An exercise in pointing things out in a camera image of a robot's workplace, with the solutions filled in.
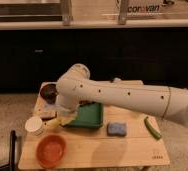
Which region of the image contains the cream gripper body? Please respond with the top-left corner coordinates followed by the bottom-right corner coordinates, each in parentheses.
top-left (57, 106), bottom-right (77, 126)

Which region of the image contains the yellow banana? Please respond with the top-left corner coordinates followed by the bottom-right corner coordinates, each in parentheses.
top-left (45, 118), bottom-right (61, 128)

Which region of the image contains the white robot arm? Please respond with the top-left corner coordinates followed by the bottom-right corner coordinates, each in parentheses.
top-left (56, 64), bottom-right (188, 128)

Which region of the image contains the dark brown bowl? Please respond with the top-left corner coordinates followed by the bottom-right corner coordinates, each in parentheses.
top-left (40, 84), bottom-right (58, 104)

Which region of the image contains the red bowl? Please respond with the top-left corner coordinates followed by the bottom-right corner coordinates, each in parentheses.
top-left (35, 134), bottom-right (67, 169)

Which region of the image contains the small wooden cutting board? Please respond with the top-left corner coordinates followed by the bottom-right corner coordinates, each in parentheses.
top-left (33, 99), bottom-right (57, 120)

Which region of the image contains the green plastic tray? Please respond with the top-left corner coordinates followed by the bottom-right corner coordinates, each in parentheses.
top-left (67, 103), bottom-right (103, 129)

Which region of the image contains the white paper cup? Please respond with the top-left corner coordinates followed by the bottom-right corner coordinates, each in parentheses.
top-left (25, 116), bottom-right (43, 135)

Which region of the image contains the blue sponge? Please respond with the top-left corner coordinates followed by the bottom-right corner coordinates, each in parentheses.
top-left (107, 122), bottom-right (127, 136)

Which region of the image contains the wooden folding table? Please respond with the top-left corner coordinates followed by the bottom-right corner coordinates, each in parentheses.
top-left (18, 80), bottom-right (171, 171)

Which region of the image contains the green cucumber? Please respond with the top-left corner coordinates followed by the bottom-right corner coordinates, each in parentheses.
top-left (144, 116), bottom-right (162, 140)

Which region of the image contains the white box with lettering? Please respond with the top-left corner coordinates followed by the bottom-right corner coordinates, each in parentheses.
top-left (127, 0), bottom-right (163, 14)

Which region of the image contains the black chair frame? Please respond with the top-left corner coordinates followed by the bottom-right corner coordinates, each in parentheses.
top-left (0, 130), bottom-right (17, 171)

